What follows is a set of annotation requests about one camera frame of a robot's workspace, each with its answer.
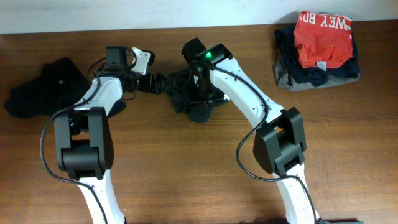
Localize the dark green t-shirt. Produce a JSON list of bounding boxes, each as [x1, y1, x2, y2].
[[164, 68, 230, 123]]

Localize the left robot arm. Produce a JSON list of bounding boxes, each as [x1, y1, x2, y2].
[[52, 46, 165, 223]]

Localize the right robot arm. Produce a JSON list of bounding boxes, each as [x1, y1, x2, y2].
[[181, 38, 321, 223]]

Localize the grey folded t-shirt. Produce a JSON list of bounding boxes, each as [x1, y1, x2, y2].
[[274, 52, 361, 91]]

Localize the black t-shirt white letters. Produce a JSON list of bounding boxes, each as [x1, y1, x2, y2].
[[4, 57, 90, 118]]

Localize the navy folded t-shirt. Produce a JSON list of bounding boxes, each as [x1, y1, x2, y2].
[[274, 25, 360, 91]]

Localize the red folded t-shirt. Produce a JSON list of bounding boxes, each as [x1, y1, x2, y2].
[[294, 11, 353, 68]]

